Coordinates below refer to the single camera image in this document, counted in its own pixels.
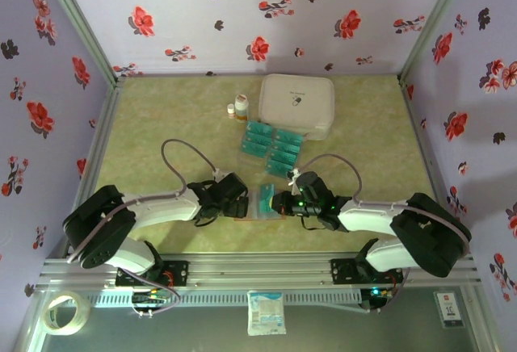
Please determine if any white gauze packet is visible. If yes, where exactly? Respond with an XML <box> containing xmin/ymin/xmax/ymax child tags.
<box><xmin>246</xmin><ymin>290</ymin><xmax>288</xmax><ymax>337</ymax></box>

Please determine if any teal packet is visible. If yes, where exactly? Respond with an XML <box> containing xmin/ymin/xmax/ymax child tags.
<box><xmin>260</xmin><ymin>184</ymin><xmax>278</xmax><ymax>212</ymax></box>
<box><xmin>269</xmin><ymin>149</ymin><xmax>299</xmax><ymax>164</ymax></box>

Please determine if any aluminium mounting rail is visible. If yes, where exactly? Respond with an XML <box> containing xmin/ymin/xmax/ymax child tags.
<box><xmin>34</xmin><ymin>251</ymin><xmax>484</xmax><ymax>292</ymax></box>

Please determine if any grey right arm cable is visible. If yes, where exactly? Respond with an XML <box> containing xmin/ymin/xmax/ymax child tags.
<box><xmin>288</xmin><ymin>153</ymin><xmax>473</xmax><ymax>315</ymax></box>

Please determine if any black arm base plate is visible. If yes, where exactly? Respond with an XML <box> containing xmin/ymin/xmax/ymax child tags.
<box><xmin>116</xmin><ymin>260</ymin><xmax>191</xmax><ymax>287</ymax></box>
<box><xmin>330</xmin><ymin>258</ymin><xmax>405</xmax><ymax>286</ymax></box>

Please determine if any large white-capped pill bottle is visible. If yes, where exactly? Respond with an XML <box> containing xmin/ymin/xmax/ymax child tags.
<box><xmin>233</xmin><ymin>93</ymin><xmax>250</xmax><ymax>124</ymax></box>

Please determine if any aluminium side rail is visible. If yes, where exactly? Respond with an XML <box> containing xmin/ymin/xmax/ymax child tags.
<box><xmin>397</xmin><ymin>75</ymin><xmax>472</xmax><ymax>254</ymax></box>
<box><xmin>48</xmin><ymin>77</ymin><xmax>126</xmax><ymax>260</ymax></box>

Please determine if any clear tape roll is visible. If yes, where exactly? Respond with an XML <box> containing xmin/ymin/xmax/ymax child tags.
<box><xmin>41</xmin><ymin>290</ymin><xmax>92</xmax><ymax>337</ymax></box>

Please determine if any slotted grey cable duct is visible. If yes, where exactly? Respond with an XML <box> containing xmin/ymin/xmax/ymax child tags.
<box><xmin>86</xmin><ymin>290</ymin><xmax>363</xmax><ymax>305</ymax></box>

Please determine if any white medicine pouch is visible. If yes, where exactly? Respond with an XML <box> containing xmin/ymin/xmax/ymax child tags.
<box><xmin>258</xmin><ymin>73</ymin><xmax>336</xmax><ymax>142</ymax></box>

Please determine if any black and white label card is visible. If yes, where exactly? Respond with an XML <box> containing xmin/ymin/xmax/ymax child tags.
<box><xmin>434</xmin><ymin>290</ymin><xmax>465</xmax><ymax>329</ymax></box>

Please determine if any group of teal packets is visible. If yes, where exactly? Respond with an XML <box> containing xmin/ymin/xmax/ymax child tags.
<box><xmin>237</xmin><ymin>119</ymin><xmax>305</xmax><ymax>178</ymax></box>

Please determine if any aluminium frame post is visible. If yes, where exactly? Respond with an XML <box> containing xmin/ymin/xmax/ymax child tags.
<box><xmin>397</xmin><ymin>0</ymin><xmax>473</xmax><ymax>82</ymax></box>
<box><xmin>36</xmin><ymin>0</ymin><xmax>127</xmax><ymax>86</ymax></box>

